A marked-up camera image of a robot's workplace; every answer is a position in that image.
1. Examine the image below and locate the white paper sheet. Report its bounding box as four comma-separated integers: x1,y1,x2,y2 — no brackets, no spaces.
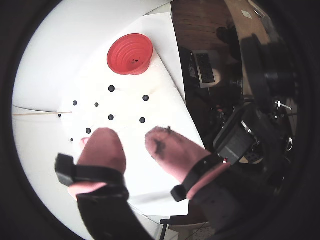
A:
74,11,191,111

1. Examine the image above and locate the silver laptop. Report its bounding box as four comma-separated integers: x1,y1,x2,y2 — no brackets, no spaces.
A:
192,51,218,89

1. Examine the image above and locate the black box device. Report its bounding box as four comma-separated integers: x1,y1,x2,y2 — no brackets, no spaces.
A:
212,117,260,166

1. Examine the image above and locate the pink padded gripper finger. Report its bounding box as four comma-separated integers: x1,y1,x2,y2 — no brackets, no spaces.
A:
144,126,253,227
54,127,154,240

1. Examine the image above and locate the black fuzzy garment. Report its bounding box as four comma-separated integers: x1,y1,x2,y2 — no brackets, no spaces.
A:
215,23,242,63

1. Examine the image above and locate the red collapsible silicone cup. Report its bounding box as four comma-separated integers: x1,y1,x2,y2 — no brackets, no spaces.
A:
106,33,154,76

